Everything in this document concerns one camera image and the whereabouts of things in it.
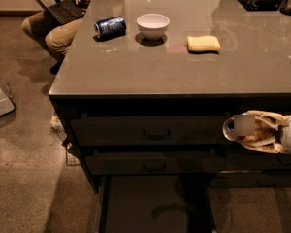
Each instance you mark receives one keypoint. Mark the white bowl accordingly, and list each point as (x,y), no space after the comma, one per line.
(153,26)

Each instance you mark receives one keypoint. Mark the orange soda can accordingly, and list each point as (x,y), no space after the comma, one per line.
(247,129)

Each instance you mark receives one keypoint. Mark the top drawer with handle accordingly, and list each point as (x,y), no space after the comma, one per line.
(148,130)

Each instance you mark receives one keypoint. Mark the middle drawer with handle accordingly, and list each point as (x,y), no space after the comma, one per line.
(145,162)

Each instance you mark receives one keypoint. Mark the black laptop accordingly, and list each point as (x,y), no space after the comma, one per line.
(64,11)

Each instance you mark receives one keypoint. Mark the drawer with handle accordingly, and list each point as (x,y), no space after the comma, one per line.
(148,130)
(145,162)

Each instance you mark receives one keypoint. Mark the open bottom drawer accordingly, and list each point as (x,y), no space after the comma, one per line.
(154,204)

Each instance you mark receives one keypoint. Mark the blue soda can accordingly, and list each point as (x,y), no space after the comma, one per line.
(110,27)

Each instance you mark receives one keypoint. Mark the right cabinet drawers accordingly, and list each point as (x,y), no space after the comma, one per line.
(244,167)

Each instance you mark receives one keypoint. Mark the seated person in khakis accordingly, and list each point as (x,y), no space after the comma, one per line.
(53,37)

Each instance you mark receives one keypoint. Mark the yellow sponge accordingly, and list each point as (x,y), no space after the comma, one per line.
(203,43)

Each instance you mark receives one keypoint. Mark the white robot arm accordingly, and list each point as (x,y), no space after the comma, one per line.
(272,133)

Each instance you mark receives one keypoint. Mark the wire rack on floor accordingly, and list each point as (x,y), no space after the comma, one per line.
(56,127)

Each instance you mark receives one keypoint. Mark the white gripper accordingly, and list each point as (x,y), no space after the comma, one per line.
(260,140)

